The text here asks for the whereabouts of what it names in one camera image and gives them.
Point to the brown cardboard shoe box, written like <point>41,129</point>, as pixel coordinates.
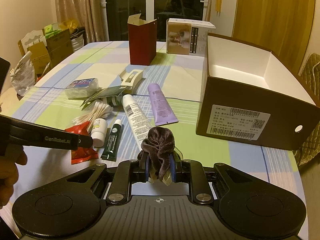
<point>249,96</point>

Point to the small white pill bottle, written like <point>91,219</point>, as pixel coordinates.
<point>98,132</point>

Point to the bundle of cotton swabs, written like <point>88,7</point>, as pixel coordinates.
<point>98,110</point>

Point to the glass balcony door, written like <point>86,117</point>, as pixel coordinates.
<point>118,11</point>

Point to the wooden wardrobe door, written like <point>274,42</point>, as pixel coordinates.
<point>282,26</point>

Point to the dark red open carton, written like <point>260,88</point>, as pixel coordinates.
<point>142,40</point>

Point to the brown cardboard boxes stack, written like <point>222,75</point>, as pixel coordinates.
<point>46,51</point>

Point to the yellow plastic bag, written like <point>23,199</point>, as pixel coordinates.
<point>71,25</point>

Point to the purple cosmetic tube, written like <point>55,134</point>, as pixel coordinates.
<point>162,112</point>

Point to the green packaged item with card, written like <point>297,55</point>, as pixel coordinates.
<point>111,95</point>

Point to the beige curtain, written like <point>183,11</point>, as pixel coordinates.
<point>87,13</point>

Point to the dark green small tube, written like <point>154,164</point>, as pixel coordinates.
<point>111,147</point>

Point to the person's left hand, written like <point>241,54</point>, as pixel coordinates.
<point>9,171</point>

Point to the green tissue pack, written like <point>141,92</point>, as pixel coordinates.
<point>51,30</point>

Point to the white printed product box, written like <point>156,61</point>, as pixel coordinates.
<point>187,37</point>

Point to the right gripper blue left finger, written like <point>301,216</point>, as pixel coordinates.
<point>143,169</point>

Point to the cream hair claw clip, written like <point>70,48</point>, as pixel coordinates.
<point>131,79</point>

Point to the plaid tablecloth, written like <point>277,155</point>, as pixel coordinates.
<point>179,77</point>

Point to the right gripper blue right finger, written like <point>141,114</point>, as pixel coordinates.
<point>175,167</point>

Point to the metal pot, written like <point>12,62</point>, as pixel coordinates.
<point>77,42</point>

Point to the blue-labelled floss pick box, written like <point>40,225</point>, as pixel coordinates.
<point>81,89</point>

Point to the white cream tube with barcode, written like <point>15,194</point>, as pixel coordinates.
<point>138,122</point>

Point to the white plastic bag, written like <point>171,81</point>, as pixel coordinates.
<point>23,75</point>

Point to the red snack packet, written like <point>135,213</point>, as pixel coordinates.
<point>81,154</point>

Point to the dark purple velvet scrunchie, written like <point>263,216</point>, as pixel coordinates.
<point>159,144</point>

